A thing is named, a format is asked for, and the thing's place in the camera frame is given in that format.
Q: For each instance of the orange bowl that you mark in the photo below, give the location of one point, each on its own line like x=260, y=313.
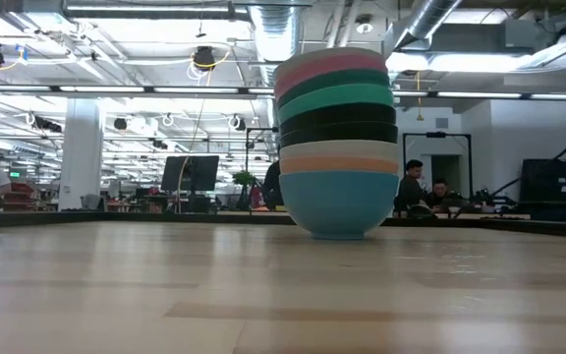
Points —
x=339, y=164

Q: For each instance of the light blue bowl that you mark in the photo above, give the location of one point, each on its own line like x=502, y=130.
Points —
x=339, y=206

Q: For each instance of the black bowl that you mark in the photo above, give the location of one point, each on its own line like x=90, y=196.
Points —
x=339, y=132
x=337, y=112

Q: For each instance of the turquoise bowl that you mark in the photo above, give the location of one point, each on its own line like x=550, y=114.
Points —
x=337, y=93

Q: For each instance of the dark green bowl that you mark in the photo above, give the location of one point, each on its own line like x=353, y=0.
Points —
x=334, y=77

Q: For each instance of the pink bowl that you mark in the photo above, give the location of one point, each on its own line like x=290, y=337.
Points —
x=332, y=64

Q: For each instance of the green potted plant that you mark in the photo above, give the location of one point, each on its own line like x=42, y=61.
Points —
x=243, y=178

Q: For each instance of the black monitor on stand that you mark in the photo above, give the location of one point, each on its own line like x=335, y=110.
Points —
x=199, y=173

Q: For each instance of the white pillar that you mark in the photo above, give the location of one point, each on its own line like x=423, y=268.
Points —
x=81, y=157

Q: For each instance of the black cabinet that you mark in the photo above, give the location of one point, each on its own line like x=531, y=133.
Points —
x=548, y=187

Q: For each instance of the black aluminium table frame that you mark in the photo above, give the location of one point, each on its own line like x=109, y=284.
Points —
x=189, y=217

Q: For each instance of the silver ventilation duct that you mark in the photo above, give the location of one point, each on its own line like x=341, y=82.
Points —
x=428, y=19
x=275, y=29

